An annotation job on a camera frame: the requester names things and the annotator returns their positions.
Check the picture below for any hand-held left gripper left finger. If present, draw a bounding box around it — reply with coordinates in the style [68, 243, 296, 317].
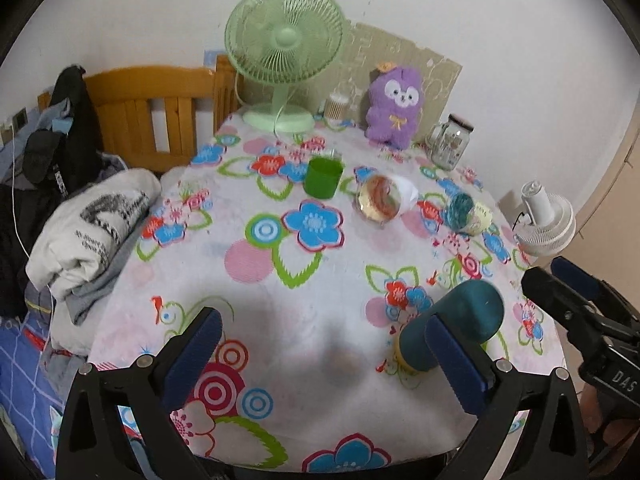
[56, 306, 223, 480]

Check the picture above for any floral tablecloth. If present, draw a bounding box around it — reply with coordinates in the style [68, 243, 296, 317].
[87, 110, 567, 474]

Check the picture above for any purple plush toy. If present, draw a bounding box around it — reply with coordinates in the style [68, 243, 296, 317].
[364, 61, 426, 151]

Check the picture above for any green plastic cup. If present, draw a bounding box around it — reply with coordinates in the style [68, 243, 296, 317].
[305, 156, 345, 198]

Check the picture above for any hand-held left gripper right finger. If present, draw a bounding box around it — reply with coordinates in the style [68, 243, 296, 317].
[425, 312, 591, 480]

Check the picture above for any blue checked bedsheet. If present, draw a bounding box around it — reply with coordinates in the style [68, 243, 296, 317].
[0, 314, 151, 480]

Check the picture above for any pile of clothes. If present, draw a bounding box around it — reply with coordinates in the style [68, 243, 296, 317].
[0, 65, 107, 318]

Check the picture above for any thin white cable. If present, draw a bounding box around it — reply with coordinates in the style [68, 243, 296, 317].
[9, 125, 57, 313]

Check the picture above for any person's right hand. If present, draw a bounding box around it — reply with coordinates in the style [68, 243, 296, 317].
[581, 385, 640, 443]

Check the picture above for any cardboard sheet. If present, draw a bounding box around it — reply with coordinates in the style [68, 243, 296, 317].
[320, 21, 463, 161]

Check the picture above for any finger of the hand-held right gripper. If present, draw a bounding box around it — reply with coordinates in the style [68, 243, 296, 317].
[551, 256, 640, 313]
[521, 266, 608, 333]

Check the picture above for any small beige cup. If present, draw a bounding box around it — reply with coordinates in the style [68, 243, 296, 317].
[324, 91, 352, 120]

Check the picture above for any glass jar mug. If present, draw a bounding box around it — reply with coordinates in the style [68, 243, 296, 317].
[426, 114, 475, 171]

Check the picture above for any white folded garment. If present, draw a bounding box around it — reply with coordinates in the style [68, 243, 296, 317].
[26, 167, 163, 302]

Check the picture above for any teal and yellow cup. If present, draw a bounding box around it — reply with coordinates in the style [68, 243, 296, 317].
[444, 191, 495, 237]

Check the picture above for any small white fan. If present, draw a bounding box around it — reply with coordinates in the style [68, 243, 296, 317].
[514, 180, 577, 259]

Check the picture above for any wooden bed headboard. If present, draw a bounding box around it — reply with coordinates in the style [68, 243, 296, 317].
[37, 55, 242, 176]

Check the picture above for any dark teal cup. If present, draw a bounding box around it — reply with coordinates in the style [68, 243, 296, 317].
[394, 280, 505, 376]

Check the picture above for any grey folded cloth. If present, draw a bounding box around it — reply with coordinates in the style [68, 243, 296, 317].
[50, 245, 133, 327]

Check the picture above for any green desk fan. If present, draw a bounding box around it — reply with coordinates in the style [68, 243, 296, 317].
[224, 0, 347, 134]

